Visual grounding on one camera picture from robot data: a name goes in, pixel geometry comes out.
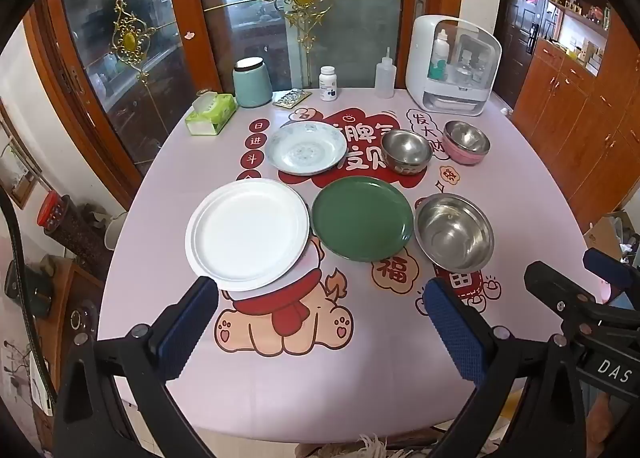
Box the white sterilizer appliance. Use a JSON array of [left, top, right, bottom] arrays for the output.
[[406, 15, 502, 116]]

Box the white cup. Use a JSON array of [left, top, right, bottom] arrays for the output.
[[104, 211, 132, 250]]

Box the green plate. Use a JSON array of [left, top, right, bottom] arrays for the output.
[[311, 176, 415, 263]]

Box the dark wooden door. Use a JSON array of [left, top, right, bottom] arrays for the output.
[[495, 0, 551, 109]]

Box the small steel bowl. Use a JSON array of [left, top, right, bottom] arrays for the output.
[[381, 129, 433, 175]]

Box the large steel bowl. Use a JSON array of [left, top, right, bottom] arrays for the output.
[[413, 193, 496, 274]]

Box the mint green canister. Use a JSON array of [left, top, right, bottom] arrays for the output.
[[233, 57, 274, 109]]

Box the white green dropper bottle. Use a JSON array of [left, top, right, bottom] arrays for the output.
[[432, 30, 450, 80]]

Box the pink steel bowl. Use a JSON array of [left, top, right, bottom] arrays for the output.
[[443, 119, 491, 165]]

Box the silver pill blister pack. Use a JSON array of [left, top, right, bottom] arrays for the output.
[[273, 89, 311, 110]]

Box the wooden side table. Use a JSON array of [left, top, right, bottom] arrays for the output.
[[15, 258, 103, 389]]

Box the wooden framed glass door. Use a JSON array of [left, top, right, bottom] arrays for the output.
[[192, 0, 451, 94], [30, 0, 221, 189]]

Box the red lidded container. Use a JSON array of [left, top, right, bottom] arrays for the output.
[[37, 191, 68, 229]]

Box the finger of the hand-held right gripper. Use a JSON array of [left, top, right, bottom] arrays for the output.
[[582, 248, 640, 291], [524, 261, 599, 321]]

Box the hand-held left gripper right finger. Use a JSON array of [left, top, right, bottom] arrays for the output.
[[422, 278, 596, 458]]

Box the green tissue box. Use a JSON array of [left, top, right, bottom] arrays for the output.
[[185, 91, 237, 137]]

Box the clear squeeze bottle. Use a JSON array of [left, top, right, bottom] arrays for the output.
[[375, 47, 396, 99]]

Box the wooden wall cabinet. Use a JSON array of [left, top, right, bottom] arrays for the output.
[[510, 0, 640, 234]]

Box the white pill bottle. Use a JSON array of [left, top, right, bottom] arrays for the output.
[[320, 66, 338, 102]]

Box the cardboard box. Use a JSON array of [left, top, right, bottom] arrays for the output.
[[584, 212, 633, 264]]

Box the blue patterned white plate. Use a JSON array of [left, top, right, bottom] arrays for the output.
[[264, 121, 348, 175]]

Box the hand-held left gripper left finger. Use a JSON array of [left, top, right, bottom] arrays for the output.
[[52, 277, 221, 458]]

